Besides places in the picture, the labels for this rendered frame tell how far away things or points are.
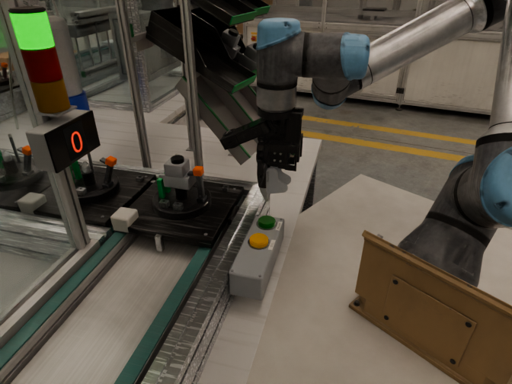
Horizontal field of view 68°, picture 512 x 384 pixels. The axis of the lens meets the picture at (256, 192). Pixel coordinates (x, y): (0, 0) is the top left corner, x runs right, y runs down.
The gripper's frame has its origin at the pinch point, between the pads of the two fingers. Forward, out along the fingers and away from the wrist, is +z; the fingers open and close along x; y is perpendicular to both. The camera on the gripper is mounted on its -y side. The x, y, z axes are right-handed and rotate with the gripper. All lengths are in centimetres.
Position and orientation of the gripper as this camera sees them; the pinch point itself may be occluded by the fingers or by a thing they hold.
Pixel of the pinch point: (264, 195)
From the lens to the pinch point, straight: 83.5
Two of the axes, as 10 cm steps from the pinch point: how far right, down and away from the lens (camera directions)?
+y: 9.7, 1.3, -2.2
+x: 2.6, -5.0, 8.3
